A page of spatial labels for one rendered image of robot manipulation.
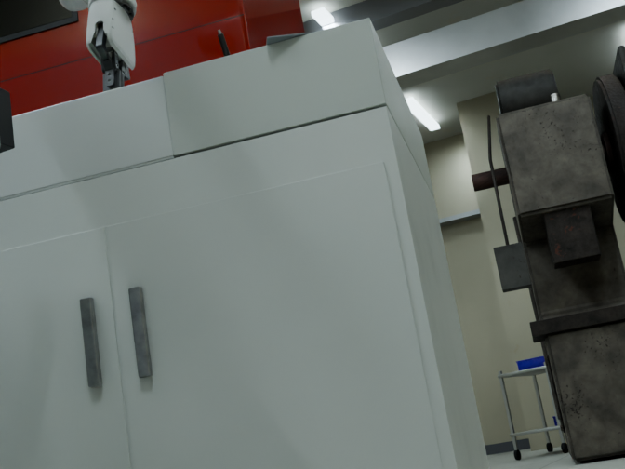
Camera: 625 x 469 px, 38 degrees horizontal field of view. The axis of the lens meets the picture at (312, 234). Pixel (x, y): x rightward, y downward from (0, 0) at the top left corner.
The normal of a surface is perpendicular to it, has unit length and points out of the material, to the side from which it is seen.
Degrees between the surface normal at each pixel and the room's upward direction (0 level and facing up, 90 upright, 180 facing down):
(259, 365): 90
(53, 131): 90
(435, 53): 90
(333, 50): 90
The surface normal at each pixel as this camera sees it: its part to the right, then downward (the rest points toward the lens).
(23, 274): -0.25, -0.19
